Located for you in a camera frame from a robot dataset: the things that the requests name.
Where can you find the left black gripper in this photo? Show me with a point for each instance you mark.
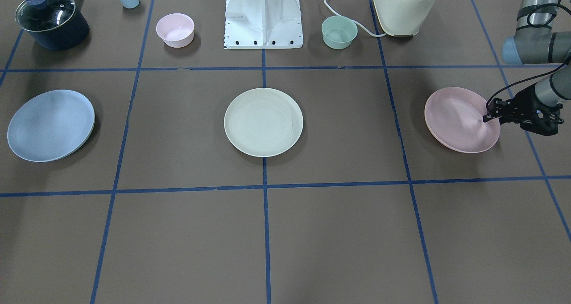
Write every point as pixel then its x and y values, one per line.
pixel 526 102

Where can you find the pink plate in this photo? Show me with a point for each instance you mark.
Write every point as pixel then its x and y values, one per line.
pixel 454 116

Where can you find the blue plate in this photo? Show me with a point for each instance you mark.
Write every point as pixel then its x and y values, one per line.
pixel 51 126

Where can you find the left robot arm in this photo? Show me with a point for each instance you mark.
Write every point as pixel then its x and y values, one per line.
pixel 534 42

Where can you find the green bowl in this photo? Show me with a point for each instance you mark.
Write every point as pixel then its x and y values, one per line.
pixel 338 32

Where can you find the cream plate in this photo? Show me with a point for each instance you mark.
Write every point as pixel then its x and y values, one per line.
pixel 263 122

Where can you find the pink bowl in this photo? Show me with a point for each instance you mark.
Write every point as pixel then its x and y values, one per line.
pixel 176 30

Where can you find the dark blue pot with lid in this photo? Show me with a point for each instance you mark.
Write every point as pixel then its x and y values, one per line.
pixel 54 24

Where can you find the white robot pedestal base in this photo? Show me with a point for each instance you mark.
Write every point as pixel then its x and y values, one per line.
pixel 263 24

